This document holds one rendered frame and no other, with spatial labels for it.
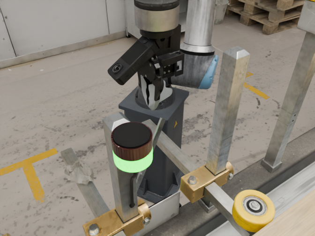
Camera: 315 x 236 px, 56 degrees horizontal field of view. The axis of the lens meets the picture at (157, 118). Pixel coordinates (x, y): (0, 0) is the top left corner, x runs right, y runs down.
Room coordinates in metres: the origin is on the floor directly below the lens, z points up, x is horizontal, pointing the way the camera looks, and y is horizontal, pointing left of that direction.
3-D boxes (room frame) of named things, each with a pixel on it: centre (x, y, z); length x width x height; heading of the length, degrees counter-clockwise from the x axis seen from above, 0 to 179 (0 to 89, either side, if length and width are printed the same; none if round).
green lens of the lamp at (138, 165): (0.31, 0.04, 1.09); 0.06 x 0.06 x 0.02
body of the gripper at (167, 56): (0.60, 0.00, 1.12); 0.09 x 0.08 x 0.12; 124
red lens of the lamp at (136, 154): (0.31, 0.04, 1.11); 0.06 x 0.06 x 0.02
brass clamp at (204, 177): (0.48, -0.13, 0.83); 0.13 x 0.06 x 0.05; 124
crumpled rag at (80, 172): (0.47, 0.19, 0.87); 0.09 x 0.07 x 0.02; 34
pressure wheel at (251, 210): (0.35, -0.19, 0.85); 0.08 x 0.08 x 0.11
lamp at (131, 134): (0.32, 0.04, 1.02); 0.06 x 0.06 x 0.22; 34
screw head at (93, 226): (0.31, 0.13, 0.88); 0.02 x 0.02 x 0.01
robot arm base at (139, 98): (1.16, 0.01, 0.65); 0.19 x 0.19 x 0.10
